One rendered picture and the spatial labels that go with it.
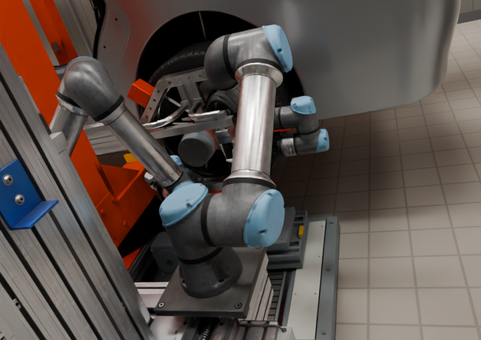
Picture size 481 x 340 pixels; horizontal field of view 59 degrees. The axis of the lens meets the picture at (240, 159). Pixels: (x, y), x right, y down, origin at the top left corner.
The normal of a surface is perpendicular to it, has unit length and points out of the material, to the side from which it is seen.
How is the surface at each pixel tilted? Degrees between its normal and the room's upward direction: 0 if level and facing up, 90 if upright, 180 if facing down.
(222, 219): 53
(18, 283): 90
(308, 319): 0
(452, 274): 0
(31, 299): 90
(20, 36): 90
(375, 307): 0
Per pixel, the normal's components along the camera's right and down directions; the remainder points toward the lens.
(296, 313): -0.27, -0.86
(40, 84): 0.94, -0.13
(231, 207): -0.46, -0.41
